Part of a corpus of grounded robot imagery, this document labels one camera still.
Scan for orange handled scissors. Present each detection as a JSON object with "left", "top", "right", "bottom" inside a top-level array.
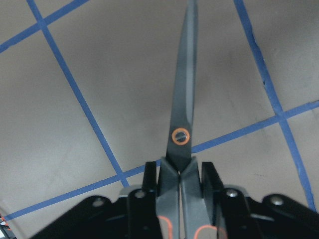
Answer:
[{"left": 157, "top": 0, "right": 228, "bottom": 239}]

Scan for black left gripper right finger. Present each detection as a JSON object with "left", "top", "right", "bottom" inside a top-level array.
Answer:
[{"left": 201, "top": 162, "right": 262, "bottom": 239}]

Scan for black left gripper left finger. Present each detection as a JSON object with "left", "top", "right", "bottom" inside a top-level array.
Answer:
[{"left": 127, "top": 161, "right": 162, "bottom": 239}]

